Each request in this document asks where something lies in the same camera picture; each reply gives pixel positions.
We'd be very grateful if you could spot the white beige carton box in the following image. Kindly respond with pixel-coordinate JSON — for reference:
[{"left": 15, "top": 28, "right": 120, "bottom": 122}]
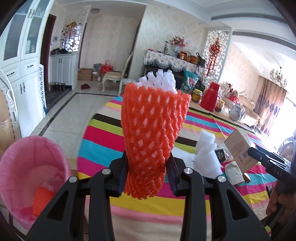
[{"left": 224, "top": 129, "right": 257, "bottom": 174}]

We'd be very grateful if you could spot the black printed carton box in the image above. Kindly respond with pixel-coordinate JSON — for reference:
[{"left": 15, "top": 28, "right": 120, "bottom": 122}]
[{"left": 214, "top": 149, "right": 226, "bottom": 163}]

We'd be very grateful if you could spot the orange foam fruit net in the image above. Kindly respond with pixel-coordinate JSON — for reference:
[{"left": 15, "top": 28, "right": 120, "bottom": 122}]
[{"left": 121, "top": 83, "right": 191, "bottom": 200}]

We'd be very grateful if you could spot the white foam fruit net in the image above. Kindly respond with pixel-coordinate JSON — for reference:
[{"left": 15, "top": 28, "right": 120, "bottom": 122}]
[{"left": 136, "top": 69, "right": 177, "bottom": 94}]

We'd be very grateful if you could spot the pink lined trash bin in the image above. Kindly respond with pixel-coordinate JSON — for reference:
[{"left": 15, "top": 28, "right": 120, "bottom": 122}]
[{"left": 1, "top": 136, "right": 72, "bottom": 230}]

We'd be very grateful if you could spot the person's right hand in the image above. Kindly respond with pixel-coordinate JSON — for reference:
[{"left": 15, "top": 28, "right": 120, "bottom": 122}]
[{"left": 266, "top": 180, "right": 296, "bottom": 223}]

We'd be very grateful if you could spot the orange net in bin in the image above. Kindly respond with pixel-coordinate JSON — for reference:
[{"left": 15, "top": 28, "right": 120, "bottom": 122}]
[{"left": 32, "top": 186, "right": 55, "bottom": 217}]

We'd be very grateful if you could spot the white printed wrapper paper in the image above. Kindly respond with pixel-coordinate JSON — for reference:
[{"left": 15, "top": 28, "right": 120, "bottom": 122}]
[{"left": 222, "top": 153, "right": 253, "bottom": 186}]

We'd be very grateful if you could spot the white foam sheet piece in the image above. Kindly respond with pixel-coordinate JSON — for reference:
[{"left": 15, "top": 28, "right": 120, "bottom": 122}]
[{"left": 193, "top": 130, "right": 222, "bottom": 179}]

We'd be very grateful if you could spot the striped colourful tablecloth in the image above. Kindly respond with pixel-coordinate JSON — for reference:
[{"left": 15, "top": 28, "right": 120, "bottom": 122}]
[{"left": 76, "top": 93, "right": 278, "bottom": 241}]

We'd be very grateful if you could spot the cream ornate sofa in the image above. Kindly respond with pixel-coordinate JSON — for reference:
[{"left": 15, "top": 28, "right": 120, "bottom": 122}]
[{"left": 220, "top": 83, "right": 259, "bottom": 126}]

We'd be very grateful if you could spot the white porcelain teapot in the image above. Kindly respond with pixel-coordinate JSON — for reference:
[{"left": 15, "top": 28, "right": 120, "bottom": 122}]
[{"left": 228, "top": 103, "right": 246, "bottom": 121}]

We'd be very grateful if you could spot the brown patterned curtain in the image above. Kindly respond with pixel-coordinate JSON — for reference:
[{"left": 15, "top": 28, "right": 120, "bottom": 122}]
[{"left": 253, "top": 76, "right": 287, "bottom": 137}]

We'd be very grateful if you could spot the dark content glass jar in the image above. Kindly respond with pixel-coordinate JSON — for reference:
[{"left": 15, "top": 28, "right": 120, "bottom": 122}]
[{"left": 215, "top": 100, "right": 225, "bottom": 113}]

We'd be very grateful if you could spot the crystal chandelier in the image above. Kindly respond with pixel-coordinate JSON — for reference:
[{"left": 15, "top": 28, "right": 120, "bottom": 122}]
[{"left": 270, "top": 66, "right": 287, "bottom": 88}]

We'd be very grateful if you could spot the tan leather dining chair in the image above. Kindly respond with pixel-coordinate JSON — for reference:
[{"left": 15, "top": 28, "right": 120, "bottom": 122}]
[{"left": 0, "top": 69, "right": 23, "bottom": 153}]

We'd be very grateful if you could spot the red thermos jug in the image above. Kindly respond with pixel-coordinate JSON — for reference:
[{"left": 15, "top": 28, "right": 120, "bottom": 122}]
[{"left": 200, "top": 82, "right": 220, "bottom": 112}]

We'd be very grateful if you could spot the yellow lid glass jar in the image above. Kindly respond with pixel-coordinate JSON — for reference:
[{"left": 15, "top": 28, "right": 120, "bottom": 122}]
[{"left": 192, "top": 88, "right": 203, "bottom": 102}]

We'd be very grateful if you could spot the teal snack bag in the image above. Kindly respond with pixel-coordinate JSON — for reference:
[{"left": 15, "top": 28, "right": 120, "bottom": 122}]
[{"left": 180, "top": 70, "right": 199, "bottom": 94}]

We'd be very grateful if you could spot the red slipper on floor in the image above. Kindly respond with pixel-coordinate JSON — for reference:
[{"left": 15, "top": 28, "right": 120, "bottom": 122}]
[{"left": 80, "top": 83, "right": 90, "bottom": 90}]

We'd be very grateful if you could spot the black handbag on piano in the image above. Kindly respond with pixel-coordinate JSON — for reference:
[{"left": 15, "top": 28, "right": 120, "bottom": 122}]
[{"left": 196, "top": 52, "right": 205, "bottom": 68}]

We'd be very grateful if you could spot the red chinese knot ornament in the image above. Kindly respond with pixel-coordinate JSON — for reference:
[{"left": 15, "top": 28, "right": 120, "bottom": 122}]
[{"left": 206, "top": 36, "right": 221, "bottom": 76}]

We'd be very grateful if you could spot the black upright piano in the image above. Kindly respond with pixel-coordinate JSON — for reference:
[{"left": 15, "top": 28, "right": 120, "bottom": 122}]
[{"left": 140, "top": 64, "right": 206, "bottom": 93}]

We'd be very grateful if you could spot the brown cardboard box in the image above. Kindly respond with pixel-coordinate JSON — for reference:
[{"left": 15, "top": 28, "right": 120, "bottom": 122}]
[{"left": 77, "top": 68, "right": 93, "bottom": 81}]

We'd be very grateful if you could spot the wicker basket on piano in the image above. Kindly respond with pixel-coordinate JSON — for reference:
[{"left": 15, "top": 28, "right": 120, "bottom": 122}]
[{"left": 177, "top": 51, "right": 199, "bottom": 65}]

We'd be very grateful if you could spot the white low shoe cabinet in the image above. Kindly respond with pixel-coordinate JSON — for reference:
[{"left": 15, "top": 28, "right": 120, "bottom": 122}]
[{"left": 49, "top": 52, "right": 79, "bottom": 90}]

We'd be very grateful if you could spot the cream upholstered chair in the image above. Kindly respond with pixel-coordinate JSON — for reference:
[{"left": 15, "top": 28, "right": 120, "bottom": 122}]
[{"left": 101, "top": 52, "right": 133, "bottom": 93}]

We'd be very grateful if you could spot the white round stool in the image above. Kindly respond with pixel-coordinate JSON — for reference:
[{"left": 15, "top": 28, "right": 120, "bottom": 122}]
[{"left": 118, "top": 78, "right": 138, "bottom": 96}]

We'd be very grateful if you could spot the red handbag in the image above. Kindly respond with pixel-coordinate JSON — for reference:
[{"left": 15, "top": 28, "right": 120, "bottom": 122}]
[{"left": 100, "top": 60, "right": 113, "bottom": 74}]

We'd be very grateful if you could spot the pink flower bouquet vase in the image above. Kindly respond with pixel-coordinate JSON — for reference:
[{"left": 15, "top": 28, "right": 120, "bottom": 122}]
[{"left": 170, "top": 36, "right": 187, "bottom": 57}]

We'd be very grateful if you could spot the floral lace piano cover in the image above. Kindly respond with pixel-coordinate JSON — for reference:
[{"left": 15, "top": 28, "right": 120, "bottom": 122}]
[{"left": 144, "top": 50, "right": 205, "bottom": 74}]

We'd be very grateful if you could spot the white tall display cabinet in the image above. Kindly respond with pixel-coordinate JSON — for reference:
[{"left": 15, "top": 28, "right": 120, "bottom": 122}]
[{"left": 1, "top": 0, "right": 53, "bottom": 138}]

